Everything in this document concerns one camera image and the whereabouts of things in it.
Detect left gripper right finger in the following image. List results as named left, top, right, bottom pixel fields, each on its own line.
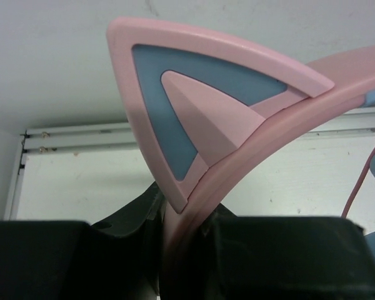
left=202, top=205, right=375, bottom=299

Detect blue pink cat-ear headphones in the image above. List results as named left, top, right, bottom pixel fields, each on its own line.
left=106, top=17, right=375, bottom=299

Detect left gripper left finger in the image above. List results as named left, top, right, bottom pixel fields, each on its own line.
left=0, top=184, right=165, bottom=299

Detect aluminium table frame rail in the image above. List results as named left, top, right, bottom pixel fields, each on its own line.
left=4, top=107, right=375, bottom=220

